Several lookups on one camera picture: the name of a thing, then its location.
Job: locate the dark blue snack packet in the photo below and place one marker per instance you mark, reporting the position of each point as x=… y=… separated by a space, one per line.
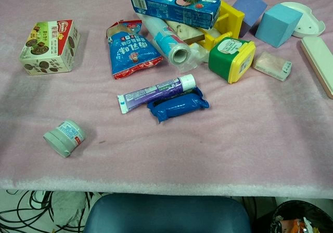
x=174 y=108

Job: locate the blue red snack bag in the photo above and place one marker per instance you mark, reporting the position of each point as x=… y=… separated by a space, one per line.
x=130 y=53

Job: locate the purple toothpaste tube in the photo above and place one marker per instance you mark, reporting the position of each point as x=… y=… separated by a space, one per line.
x=151 y=92

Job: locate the green yellow plastic container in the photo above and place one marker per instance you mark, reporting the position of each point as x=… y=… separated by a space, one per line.
x=223 y=61

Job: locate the pink fleece table cloth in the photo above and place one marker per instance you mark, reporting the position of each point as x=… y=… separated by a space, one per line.
x=234 y=139

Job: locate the blue Oreo box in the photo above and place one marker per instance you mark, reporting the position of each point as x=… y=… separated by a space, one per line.
x=169 y=9

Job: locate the blue chair seat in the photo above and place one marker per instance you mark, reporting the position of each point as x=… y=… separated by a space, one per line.
x=166 y=214

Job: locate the pink wrapped soap bar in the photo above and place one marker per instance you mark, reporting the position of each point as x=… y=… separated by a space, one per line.
x=269 y=65

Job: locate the yellow plastic rack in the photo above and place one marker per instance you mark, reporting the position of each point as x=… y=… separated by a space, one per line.
x=234 y=17

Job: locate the purple foam cube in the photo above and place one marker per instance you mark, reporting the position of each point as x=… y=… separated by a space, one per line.
x=249 y=6

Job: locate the white red cookie box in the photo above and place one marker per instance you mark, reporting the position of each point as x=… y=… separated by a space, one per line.
x=46 y=51

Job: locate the light blue foam cube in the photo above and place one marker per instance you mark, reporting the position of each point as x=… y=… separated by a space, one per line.
x=275 y=27

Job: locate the black trash bin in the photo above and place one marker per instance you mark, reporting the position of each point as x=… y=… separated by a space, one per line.
x=283 y=214

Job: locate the long pink white case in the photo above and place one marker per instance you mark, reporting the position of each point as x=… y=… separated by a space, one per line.
x=320 y=61

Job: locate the white soap dish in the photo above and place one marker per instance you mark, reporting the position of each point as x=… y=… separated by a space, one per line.
x=312 y=25

